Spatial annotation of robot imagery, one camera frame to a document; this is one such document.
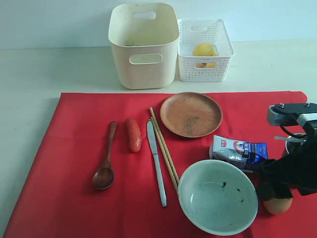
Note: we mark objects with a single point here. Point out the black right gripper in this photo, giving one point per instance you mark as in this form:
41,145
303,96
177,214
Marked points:
295,170

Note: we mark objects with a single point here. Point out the brown egg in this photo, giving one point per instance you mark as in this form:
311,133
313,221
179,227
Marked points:
277,206

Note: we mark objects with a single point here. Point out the stainless steel cup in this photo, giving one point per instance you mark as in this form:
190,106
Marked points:
292,143

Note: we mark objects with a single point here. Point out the orange cheese wedge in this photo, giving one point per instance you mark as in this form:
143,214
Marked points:
212,65

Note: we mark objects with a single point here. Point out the red salmon sushi piece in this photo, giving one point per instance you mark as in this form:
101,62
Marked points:
134,135

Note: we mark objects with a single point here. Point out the yellow lemon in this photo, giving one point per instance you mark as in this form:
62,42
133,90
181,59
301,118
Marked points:
203,50

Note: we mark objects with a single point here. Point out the orange fried food piece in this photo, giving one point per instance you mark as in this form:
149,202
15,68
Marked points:
200,65

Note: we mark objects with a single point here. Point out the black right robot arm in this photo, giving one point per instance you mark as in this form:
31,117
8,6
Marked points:
312,131

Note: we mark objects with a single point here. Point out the blue white milk carton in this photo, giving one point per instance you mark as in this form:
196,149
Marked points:
246,156

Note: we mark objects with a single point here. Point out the pale green ceramic bowl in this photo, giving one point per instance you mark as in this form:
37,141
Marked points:
217,197

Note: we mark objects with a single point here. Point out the right wooden chopstick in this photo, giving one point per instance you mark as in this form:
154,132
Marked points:
163,143

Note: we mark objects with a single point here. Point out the brown wooden plate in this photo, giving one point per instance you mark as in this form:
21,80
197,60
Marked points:
191,114

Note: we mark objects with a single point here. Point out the stainless steel table knife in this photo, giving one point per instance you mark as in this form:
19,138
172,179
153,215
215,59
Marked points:
154,150

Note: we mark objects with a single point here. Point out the red tablecloth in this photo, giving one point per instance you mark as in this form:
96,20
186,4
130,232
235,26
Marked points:
59,201

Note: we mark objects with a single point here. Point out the brown wooden spoon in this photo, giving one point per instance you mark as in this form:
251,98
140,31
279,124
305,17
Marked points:
104,176

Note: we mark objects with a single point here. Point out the white lattice plastic basket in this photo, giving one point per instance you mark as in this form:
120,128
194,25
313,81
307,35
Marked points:
194,32

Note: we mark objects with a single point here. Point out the cream plastic bin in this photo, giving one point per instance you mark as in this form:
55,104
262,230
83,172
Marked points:
144,42

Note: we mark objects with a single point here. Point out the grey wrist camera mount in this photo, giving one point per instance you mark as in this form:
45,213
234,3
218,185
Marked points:
291,114

